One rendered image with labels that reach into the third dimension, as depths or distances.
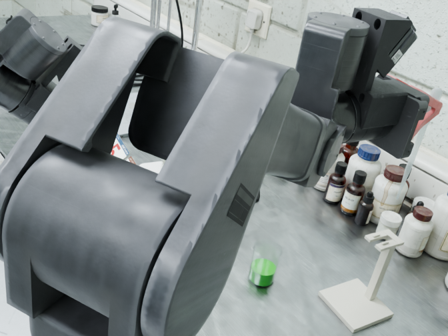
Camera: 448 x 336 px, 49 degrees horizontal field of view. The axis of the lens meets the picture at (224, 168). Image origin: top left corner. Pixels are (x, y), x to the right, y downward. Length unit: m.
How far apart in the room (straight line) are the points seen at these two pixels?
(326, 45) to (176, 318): 0.31
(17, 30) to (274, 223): 0.52
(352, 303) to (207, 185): 0.62
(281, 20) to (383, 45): 0.82
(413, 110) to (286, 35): 0.79
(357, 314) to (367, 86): 0.38
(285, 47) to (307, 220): 0.52
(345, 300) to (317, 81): 0.42
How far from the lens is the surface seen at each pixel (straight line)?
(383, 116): 0.52
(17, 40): 0.69
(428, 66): 1.06
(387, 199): 0.96
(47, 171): 0.21
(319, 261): 0.85
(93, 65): 0.23
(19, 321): 0.71
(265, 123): 0.20
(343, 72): 0.47
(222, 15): 1.48
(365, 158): 0.99
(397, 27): 0.50
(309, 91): 0.45
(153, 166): 0.85
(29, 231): 0.21
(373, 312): 0.79
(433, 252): 0.96
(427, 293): 0.88
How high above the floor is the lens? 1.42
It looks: 30 degrees down
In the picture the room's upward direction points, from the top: 9 degrees clockwise
